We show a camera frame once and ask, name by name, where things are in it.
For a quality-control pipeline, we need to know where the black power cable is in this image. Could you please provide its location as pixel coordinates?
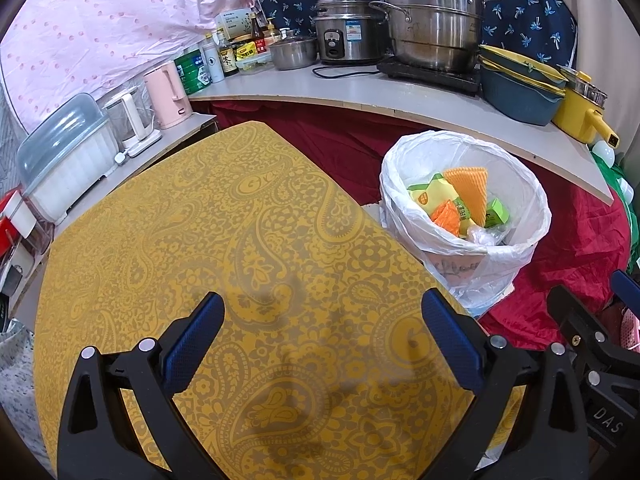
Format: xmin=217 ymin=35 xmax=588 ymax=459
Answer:
xmin=312 ymin=62 xmax=383 ymax=80

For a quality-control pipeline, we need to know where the yellow-green snack packet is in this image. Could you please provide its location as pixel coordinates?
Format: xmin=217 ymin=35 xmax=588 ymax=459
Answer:
xmin=407 ymin=172 xmax=473 ymax=221

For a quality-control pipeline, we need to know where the steel rice cooker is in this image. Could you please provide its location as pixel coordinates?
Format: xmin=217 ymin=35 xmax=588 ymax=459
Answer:
xmin=312 ymin=0 xmax=388 ymax=66

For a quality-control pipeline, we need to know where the clear food container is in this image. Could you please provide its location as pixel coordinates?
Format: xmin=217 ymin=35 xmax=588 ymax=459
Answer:
xmin=237 ymin=54 xmax=275 ymax=73

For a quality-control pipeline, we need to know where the yellow electric pot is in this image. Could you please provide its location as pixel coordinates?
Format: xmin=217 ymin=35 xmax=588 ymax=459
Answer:
xmin=551 ymin=65 xmax=621 ymax=148

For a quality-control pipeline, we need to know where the large steel steamer pot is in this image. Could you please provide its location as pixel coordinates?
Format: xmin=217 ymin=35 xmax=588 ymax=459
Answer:
xmin=369 ymin=0 xmax=503 ymax=73

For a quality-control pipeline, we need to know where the orange corrugated foam sleeve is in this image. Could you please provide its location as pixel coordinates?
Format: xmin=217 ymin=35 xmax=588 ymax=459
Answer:
xmin=442 ymin=166 xmax=489 ymax=227

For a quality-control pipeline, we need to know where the clear plastic bag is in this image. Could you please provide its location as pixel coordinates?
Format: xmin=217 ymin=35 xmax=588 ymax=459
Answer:
xmin=465 ymin=225 xmax=501 ymax=247

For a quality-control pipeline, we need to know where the dark sauce bottle red label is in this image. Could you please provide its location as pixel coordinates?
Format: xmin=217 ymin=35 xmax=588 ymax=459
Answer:
xmin=248 ymin=14 xmax=268 ymax=56

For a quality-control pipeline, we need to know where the red cloth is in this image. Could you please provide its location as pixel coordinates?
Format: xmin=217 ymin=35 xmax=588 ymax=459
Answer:
xmin=475 ymin=187 xmax=633 ymax=351

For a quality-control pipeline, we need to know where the dark sauce bottle white label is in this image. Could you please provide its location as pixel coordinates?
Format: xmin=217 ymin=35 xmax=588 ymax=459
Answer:
xmin=215 ymin=30 xmax=240 ymax=78

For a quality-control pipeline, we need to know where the black induction cooktop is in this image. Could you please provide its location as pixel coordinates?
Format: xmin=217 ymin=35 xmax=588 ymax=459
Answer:
xmin=376 ymin=55 xmax=482 ymax=96

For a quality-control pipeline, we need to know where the pink dotted cloth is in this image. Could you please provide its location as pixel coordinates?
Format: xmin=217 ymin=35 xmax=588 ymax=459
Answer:
xmin=0 ymin=0 xmax=266 ymax=126

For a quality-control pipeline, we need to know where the blue yellow plastic basin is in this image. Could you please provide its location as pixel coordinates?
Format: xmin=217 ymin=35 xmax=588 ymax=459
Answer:
xmin=480 ymin=45 xmax=568 ymax=91
xmin=479 ymin=67 xmax=566 ymax=126

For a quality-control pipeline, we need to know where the red plastic box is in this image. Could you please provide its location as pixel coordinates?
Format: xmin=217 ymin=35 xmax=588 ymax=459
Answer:
xmin=0 ymin=192 xmax=23 ymax=256

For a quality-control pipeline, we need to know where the white and green cardboard box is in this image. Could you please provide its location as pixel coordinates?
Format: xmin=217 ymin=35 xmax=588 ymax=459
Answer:
xmin=215 ymin=7 xmax=256 ymax=41

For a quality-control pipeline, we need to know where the pink electric kettle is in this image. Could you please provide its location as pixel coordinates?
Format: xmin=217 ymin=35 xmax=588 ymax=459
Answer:
xmin=144 ymin=60 xmax=192 ymax=131

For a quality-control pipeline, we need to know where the maroon counter curtain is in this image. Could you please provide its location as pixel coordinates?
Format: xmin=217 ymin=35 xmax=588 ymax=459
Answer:
xmin=192 ymin=99 xmax=606 ymax=211

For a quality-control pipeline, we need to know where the orange plastic bag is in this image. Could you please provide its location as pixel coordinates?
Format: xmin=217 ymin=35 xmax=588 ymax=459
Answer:
xmin=430 ymin=199 xmax=463 ymax=237

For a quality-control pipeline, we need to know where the yellow patterned tablecloth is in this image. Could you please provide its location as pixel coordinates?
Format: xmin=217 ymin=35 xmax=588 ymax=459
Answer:
xmin=32 ymin=121 xmax=516 ymax=480

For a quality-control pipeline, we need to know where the navy printed cloth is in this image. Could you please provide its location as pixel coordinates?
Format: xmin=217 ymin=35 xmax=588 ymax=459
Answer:
xmin=254 ymin=0 xmax=578 ymax=86

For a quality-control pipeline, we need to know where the light green paper box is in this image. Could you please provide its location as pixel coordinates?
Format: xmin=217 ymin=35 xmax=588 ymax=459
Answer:
xmin=484 ymin=197 xmax=512 ymax=227

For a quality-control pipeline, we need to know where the small steel pot with lid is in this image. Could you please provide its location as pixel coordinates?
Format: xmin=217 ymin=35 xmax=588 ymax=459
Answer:
xmin=267 ymin=30 xmax=319 ymax=71

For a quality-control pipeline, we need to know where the small white box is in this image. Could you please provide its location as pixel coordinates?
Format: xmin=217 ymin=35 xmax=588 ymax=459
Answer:
xmin=7 ymin=205 xmax=36 ymax=238

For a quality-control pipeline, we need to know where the pink plastic basket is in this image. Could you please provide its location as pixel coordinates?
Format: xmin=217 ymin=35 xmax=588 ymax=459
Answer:
xmin=620 ymin=305 xmax=640 ymax=348

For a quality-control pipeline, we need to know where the glass kettle with white handle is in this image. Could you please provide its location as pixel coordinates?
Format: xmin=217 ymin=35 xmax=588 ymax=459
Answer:
xmin=102 ymin=89 xmax=163 ymax=157

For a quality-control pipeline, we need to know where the clear plastic container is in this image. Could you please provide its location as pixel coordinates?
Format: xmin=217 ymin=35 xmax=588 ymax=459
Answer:
xmin=15 ymin=220 xmax=56 ymax=256

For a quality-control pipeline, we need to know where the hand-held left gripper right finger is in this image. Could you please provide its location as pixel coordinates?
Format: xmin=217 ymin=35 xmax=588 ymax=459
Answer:
xmin=421 ymin=287 xmax=593 ymax=480

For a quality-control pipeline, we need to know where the white lined trash bin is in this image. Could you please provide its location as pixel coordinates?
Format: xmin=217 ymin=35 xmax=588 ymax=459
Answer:
xmin=379 ymin=130 xmax=552 ymax=311

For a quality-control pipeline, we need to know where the green plastic bag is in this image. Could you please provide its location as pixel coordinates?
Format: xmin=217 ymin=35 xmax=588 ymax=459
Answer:
xmin=592 ymin=155 xmax=640 ymax=273

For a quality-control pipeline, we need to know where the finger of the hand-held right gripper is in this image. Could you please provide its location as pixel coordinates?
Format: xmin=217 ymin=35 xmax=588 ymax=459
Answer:
xmin=546 ymin=284 xmax=640 ymax=377
xmin=612 ymin=270 xmax=640 ymax=306

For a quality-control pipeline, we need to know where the green tin can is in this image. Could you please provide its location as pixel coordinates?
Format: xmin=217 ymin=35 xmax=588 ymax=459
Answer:
xmin=172 ymin=49 xmax=213 ymax=96

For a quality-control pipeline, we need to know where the beige curtain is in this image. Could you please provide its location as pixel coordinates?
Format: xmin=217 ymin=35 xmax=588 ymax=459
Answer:
xmin=555 ymin=0 xmax=640 ymax=271

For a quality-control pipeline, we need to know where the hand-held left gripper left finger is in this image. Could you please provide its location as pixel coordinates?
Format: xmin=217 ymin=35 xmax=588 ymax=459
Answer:
xmin=56 ymin=291 xmax=226 ymax=480

